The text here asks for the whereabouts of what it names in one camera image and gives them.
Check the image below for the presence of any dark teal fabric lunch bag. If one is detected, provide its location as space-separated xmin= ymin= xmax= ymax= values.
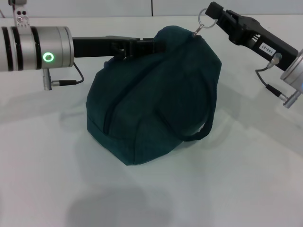
xmin=85 ymin=8 xmax=223 ymax=166

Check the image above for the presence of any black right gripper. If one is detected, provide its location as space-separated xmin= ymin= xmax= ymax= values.
xmin=205 ymin=1 xmax=299 ymax=71

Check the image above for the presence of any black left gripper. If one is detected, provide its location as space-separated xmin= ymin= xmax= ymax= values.
xmin=72 ymin=35 xmax=168 ymax=60

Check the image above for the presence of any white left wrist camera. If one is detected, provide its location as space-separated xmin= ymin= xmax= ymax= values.
xmin=8 ymin=0 xmax=30 ymax=28

